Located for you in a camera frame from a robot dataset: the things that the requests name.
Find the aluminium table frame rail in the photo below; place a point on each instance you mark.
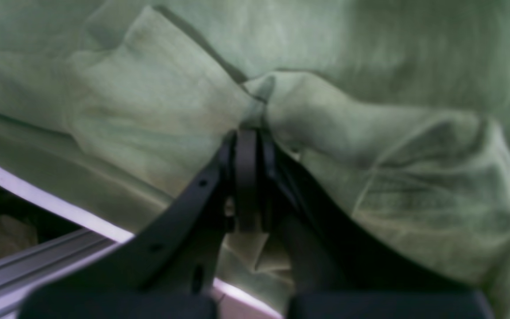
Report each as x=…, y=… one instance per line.
x=27, y=270

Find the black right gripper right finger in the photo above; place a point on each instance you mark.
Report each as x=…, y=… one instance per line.
x=340, y=270

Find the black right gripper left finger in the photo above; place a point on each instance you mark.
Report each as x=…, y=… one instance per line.
x=166, y=271

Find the green T-shirt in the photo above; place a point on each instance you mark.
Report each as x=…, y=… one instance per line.
x=399, y=108

